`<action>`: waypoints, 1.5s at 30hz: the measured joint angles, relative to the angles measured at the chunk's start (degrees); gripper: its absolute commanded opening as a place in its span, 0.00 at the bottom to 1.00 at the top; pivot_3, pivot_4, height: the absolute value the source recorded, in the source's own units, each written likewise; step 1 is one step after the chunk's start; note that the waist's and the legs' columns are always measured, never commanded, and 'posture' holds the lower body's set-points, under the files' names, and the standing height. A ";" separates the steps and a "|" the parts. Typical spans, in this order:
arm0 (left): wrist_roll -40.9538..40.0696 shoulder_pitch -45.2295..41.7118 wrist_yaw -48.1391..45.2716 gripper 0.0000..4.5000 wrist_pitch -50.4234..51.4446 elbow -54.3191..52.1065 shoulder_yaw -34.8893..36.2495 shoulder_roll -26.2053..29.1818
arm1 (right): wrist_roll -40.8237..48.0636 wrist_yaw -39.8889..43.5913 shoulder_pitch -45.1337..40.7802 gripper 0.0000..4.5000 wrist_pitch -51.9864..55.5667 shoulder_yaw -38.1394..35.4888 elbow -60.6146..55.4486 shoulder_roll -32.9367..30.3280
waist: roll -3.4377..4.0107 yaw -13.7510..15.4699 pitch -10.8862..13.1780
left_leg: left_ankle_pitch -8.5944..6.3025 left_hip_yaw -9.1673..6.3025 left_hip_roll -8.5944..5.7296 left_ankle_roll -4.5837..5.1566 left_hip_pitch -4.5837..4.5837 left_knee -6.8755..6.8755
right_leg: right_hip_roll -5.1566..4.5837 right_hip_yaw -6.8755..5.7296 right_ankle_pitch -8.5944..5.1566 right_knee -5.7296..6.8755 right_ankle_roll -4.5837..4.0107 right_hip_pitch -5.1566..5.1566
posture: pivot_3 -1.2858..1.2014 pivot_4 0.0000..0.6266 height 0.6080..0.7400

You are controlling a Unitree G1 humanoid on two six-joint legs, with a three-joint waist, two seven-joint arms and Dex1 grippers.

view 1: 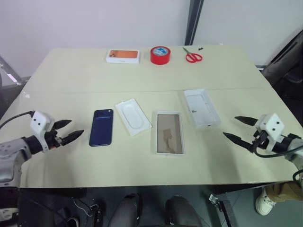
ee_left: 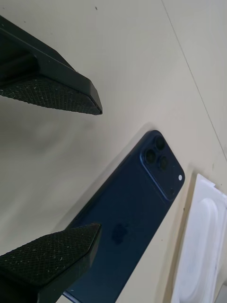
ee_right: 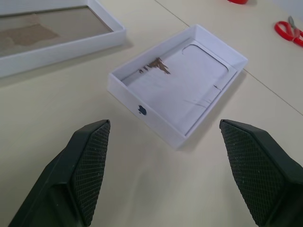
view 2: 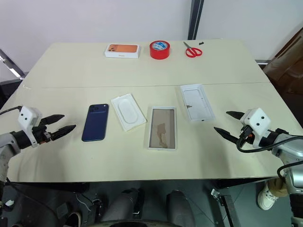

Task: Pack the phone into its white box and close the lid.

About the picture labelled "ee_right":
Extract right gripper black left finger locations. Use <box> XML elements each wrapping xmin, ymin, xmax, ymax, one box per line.
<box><xmin>8</xmin><ymin>119</ymin><xmax>111</xmax><ymax>227</ymax></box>

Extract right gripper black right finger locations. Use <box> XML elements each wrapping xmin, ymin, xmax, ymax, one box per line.
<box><xmin>219</xmin><ymin>119</ymin><xmax>303</xmax><ymax>227</ymax></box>

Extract white phone box lid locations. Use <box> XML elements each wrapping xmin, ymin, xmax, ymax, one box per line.
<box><xmin>107</xmin><ymin>23</ymin><xmax>249</xmax><ymax>152</ymax></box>

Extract white cardboard box tray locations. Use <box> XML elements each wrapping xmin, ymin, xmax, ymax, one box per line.
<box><xmin>0</xmin><ymin>0</ymin><xmax>126</xmax><ymax>79</ymax></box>

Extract red handled scissors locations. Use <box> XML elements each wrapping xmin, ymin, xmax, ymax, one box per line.
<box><xmin>274</xmin><ymin>15</ymin><xmax>303</xmax><ymax>48</ymax></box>

